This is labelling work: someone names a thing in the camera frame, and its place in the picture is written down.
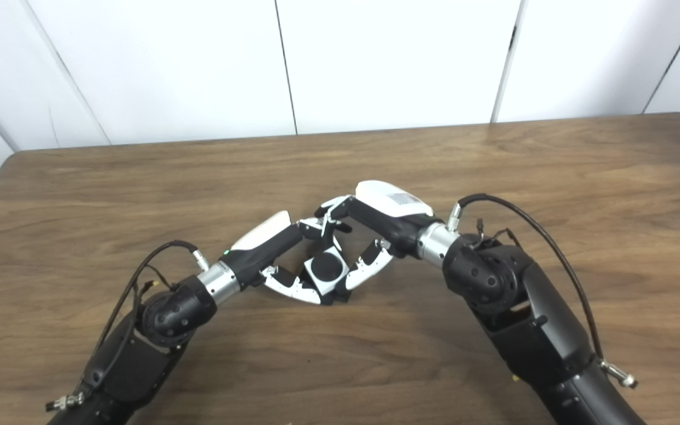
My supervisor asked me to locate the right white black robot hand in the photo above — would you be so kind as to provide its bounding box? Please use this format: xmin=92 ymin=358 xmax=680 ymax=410
xmin=315 ymin=180 xmax=442 ymax=291

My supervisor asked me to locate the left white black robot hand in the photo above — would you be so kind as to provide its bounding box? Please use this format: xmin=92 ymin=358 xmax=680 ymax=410
xmin=221 ymin=211 xmax=352 ymax=305

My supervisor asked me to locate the black peg with square base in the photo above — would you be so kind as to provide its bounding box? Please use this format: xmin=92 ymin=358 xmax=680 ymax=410
xmin=310 ymin=253 xmax=351 ymax=306

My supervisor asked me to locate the white square piece with hole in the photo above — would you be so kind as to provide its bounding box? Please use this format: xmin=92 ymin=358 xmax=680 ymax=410
xmin=303 ymin=247 xmax=351 ymax=295

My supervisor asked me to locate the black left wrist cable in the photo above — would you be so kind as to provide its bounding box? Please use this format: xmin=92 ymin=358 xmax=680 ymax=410
xmin=45 ymin=239 xmax=210 ymax=411

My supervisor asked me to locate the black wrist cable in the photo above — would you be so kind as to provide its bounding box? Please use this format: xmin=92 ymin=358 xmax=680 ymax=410
xmin=45 ymin=239 xmax=210 ymax=411
xmin=446 ymin=194 xmax=639 ymax=389

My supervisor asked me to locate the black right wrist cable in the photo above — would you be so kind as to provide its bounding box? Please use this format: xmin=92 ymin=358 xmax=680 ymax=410
xmin=446 ymin=194 xmax=639 ymax=389

